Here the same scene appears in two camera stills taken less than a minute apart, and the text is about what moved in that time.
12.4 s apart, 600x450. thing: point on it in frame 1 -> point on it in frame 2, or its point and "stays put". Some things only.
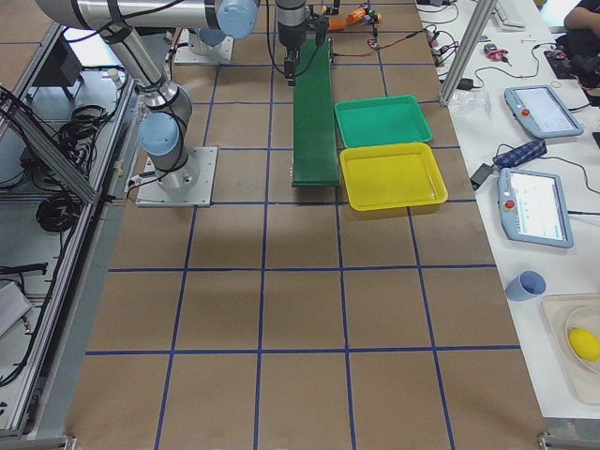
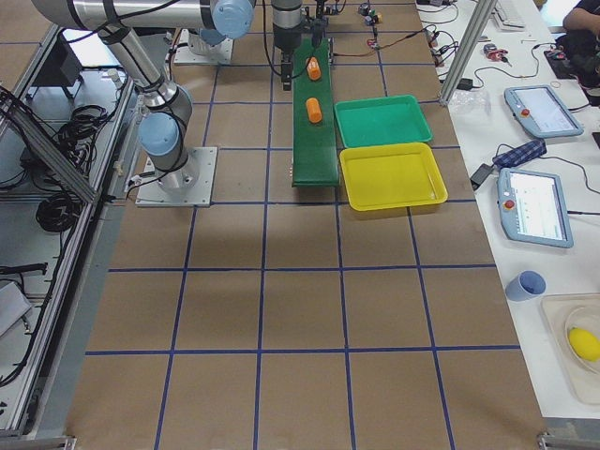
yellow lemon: [585, 344] stays put
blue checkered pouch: [520, 154] stays put
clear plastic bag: [466, 102] stays put
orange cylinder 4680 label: [356, 15] -> [313, 68]
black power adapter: [477, 179] stays put
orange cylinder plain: [337, 24] -> [314, 112]
